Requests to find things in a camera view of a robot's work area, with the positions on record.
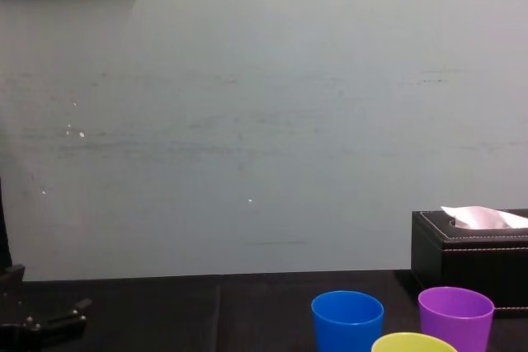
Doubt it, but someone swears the black table cloth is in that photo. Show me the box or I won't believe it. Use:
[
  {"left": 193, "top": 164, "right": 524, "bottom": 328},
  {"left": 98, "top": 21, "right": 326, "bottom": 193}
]
[{"left": 0, "top": 270, "right": 528, "bottom": 352}]

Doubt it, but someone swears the purple plastic cup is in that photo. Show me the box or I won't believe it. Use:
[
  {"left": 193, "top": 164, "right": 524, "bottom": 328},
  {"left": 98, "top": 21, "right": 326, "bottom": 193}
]
[{"left": 417, "top": 286, "right": 495, "bottom": 352}]

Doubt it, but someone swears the yellow-green plastic cup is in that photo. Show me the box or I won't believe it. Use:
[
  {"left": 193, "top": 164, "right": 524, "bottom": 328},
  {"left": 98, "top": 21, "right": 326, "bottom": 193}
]
[{"left": 370, "top": 331, "right": 455, "bottom": 352}]

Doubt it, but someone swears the black leather tissue box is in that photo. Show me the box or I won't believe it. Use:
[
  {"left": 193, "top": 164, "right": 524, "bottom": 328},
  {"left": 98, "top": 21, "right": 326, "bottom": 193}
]
[{"left": 411, "top": 208, "right": 528, "bottom": 320}]

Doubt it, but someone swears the white paper tissue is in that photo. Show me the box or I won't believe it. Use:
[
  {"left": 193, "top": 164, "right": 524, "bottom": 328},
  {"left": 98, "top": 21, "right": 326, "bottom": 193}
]
[{"left": 440, "top": 204, "right": 528, "bottom": 231}]

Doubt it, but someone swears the blue plastic cup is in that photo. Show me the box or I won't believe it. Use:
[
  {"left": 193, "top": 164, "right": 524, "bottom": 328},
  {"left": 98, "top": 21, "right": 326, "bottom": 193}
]
[{"left": 310, "top": 290, "right": 385, "bottom": 352}]

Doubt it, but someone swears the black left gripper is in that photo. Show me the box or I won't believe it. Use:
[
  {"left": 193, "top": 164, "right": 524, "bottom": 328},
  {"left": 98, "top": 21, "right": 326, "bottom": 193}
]
[{"left": 0, "top": 263, "right": 92, "bottom": 352}]

